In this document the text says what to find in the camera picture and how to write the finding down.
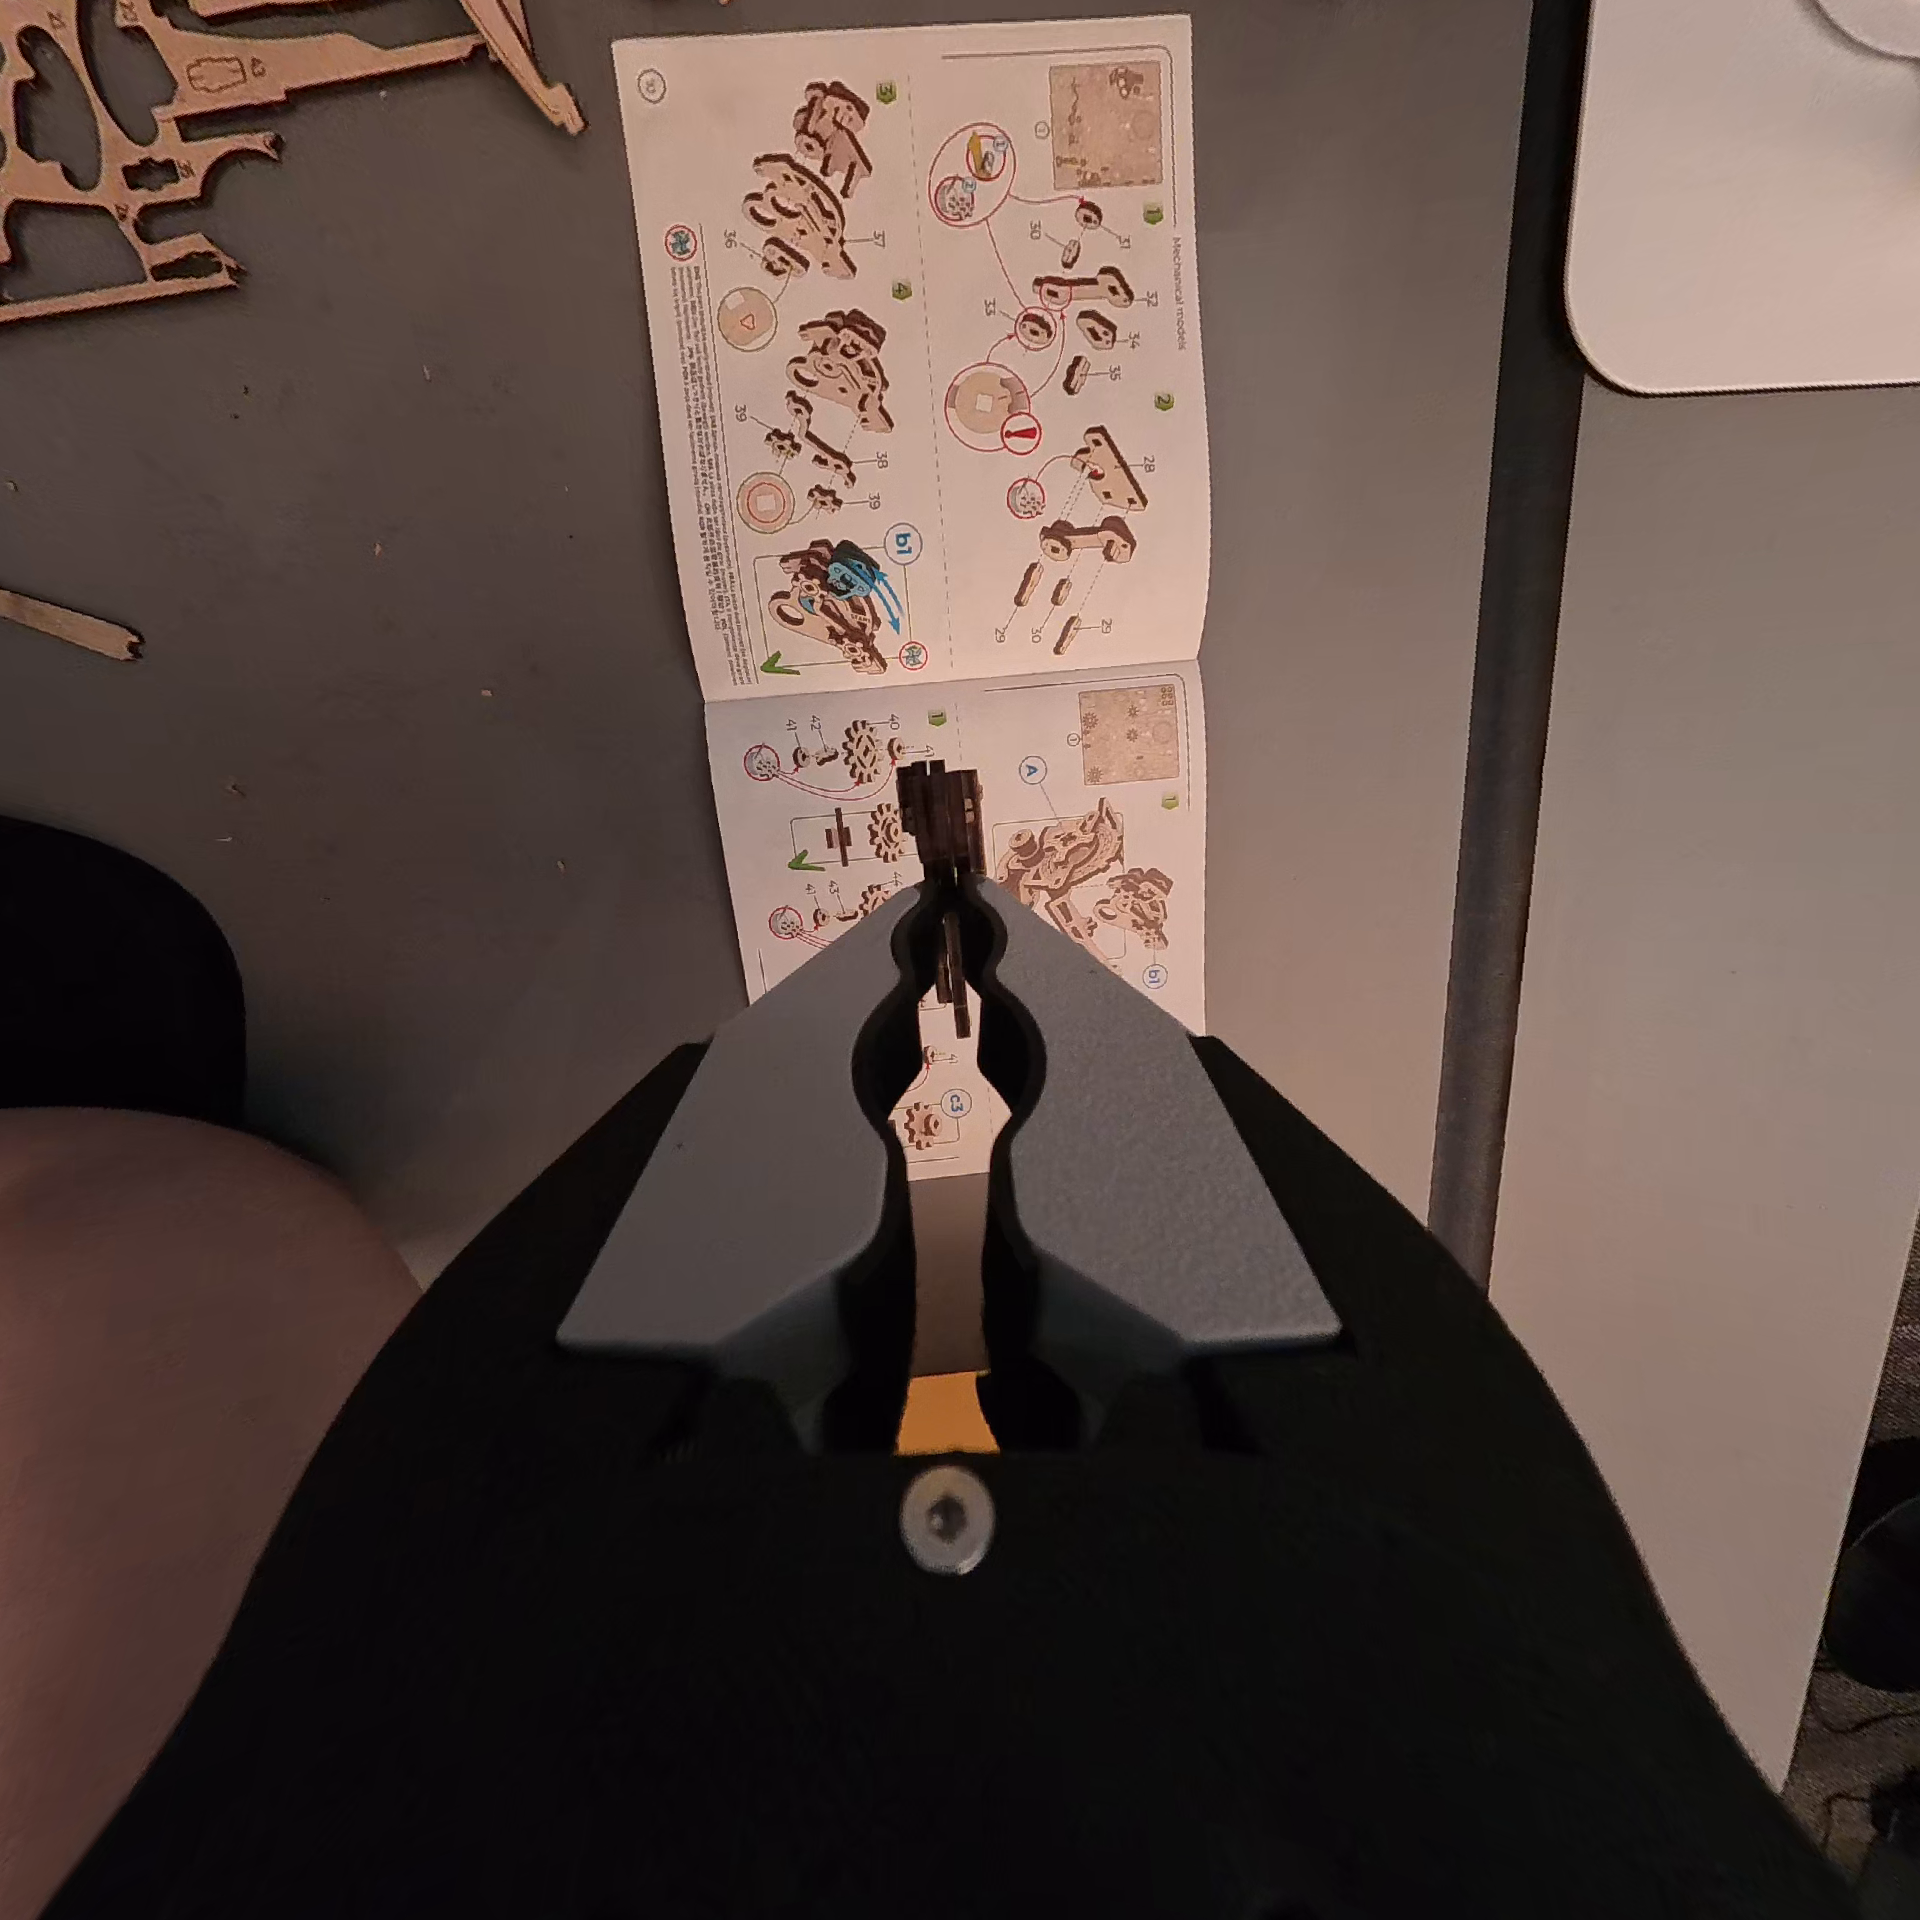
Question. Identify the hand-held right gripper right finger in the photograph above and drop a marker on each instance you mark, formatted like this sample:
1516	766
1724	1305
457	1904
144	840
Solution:
1154	1201

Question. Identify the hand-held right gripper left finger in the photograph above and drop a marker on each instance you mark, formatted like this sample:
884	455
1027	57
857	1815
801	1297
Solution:
720	1201

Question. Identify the small wooden model assembly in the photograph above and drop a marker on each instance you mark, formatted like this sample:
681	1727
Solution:
943	818

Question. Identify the punched wooden parts sheet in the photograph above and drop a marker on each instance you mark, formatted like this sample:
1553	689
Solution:
532	76

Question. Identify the yellow plastic bin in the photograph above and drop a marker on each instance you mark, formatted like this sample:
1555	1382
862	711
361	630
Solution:
945	1418

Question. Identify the person's leg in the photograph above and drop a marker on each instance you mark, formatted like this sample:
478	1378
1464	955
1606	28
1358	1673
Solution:
148	1500

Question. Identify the black wrist rest pad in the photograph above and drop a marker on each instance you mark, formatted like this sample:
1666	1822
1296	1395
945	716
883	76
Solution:
106	975

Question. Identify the paper instruction booklet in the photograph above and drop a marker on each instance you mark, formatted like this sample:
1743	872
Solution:
900	375

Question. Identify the thin wooden stick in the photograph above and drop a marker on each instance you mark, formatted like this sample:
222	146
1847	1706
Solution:
60	617

